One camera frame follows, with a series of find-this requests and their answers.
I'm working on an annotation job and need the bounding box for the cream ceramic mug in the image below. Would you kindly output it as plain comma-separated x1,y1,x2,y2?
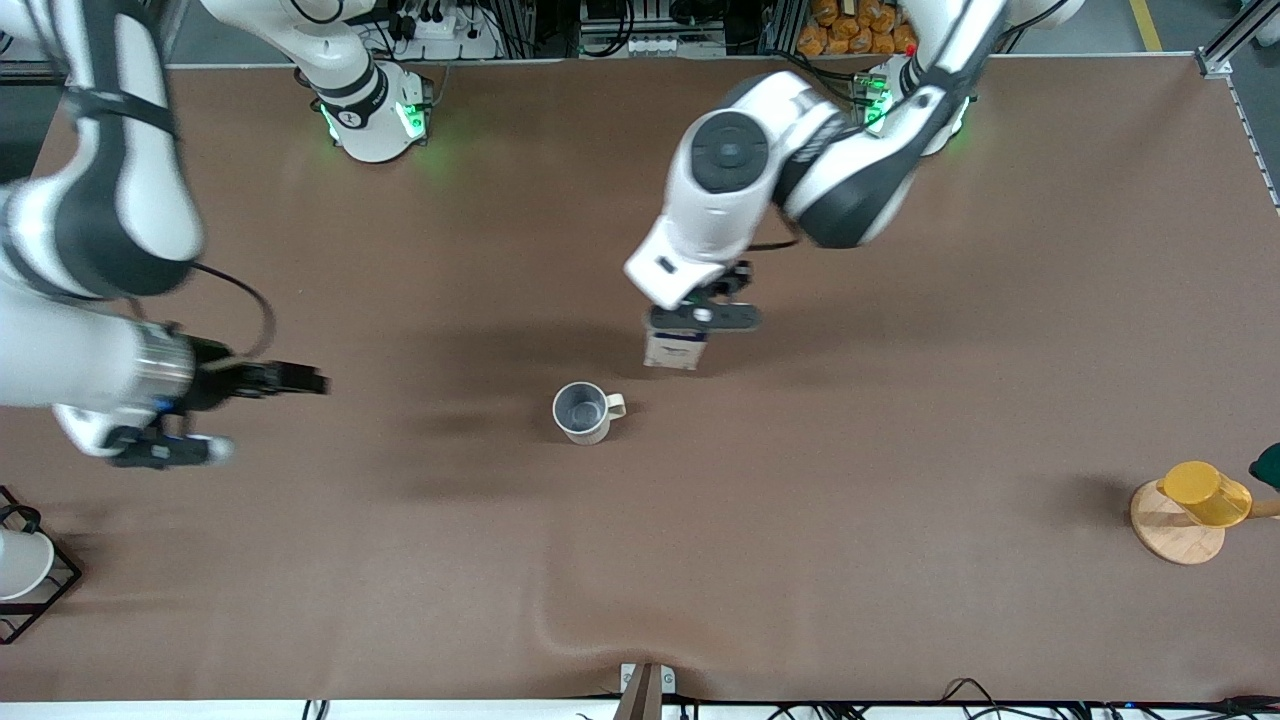
552,381,628,446

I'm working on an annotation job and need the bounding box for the round wooden board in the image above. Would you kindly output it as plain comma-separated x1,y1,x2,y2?
1130,478,1280,567

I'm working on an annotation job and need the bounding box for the slim white power strip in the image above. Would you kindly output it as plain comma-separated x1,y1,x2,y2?
625,35,728,57

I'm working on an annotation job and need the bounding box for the looped black floor cable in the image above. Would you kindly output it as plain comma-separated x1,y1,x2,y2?
940,678,1013,720

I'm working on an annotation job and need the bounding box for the blue white milk carton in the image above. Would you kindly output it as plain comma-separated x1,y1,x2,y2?
643,325,711,372

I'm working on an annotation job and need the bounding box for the black wire rack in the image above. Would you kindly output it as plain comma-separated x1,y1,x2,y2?
0,485,83,646

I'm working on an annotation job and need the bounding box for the white bowl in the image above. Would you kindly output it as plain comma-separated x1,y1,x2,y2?
0,527,56,601

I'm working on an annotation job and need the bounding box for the yellow plastic cup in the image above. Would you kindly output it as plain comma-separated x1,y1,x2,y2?
1156,460,1254,528

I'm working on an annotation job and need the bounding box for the orange snack pile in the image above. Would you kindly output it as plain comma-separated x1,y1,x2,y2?
797,0,919,57

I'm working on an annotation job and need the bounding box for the large white power strip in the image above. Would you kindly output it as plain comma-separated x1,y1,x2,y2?
385,0,501,59

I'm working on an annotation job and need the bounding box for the aluminium frame rail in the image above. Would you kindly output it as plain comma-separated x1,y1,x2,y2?
1195,0,1280,79

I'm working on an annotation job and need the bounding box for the brown tapered post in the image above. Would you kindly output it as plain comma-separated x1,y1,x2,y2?
612,664,663,720

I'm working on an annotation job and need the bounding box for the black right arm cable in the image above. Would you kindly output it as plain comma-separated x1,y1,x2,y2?
130,262,276,371

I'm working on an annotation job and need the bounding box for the grey metal clamp bracket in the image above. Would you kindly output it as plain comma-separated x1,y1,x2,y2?
619,662,678,695

